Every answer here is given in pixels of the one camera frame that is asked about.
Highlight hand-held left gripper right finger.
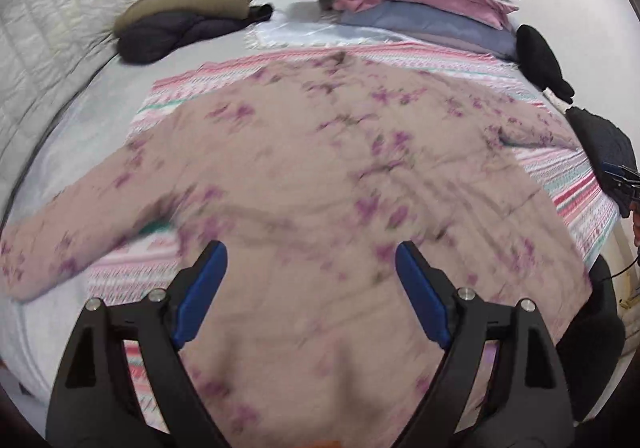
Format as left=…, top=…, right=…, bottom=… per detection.
left=395, top=240, right=576, bottom=448

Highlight beige floral padded jacket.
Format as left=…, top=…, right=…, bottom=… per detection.
left=0, top=50, right=593, bottom=448

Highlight olive green jacket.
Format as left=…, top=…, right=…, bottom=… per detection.
left=114, top=0, right=255, bottom=36

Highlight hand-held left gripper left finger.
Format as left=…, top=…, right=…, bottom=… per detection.
left=46, top=240, right=231, bottom=448

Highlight dark cloth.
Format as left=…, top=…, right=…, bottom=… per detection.
left=552, top=253, right=627, bottom=425

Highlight dark navy puffer jacket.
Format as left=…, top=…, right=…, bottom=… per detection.
left=117, top=10, right=251, bottom=64

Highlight white patterned cloth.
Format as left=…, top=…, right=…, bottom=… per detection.
left=542, top=88, right=572, bottom=111

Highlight dark grey garment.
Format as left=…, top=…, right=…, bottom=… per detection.
left=565, top=106, right=638, bottom=219

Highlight white fringed cloth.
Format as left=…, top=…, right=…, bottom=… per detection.
left=244, top=8, right=401, bottom=49

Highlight black cable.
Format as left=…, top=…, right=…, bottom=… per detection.
left=594, top=255, right=640, bottom=283

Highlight mauve pillow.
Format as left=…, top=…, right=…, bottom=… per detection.
left=415, top=30, right=517, bottom=61

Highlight pink striped patterned blanket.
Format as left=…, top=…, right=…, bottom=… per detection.
left=87, top=40, right=621, bottom=434

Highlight grey quilted headboard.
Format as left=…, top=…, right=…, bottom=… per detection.
left=0, top=0, right=146, bottom=209

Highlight bed with grey sheet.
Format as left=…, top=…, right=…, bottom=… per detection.
left=0, top=0, right=636, bottom=429

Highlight blue pillow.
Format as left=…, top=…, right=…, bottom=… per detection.
left=340, top=2, right=518, bottom=61

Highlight black knit garment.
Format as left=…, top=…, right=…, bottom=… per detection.
left=515, top=24, right=576, bottom=103

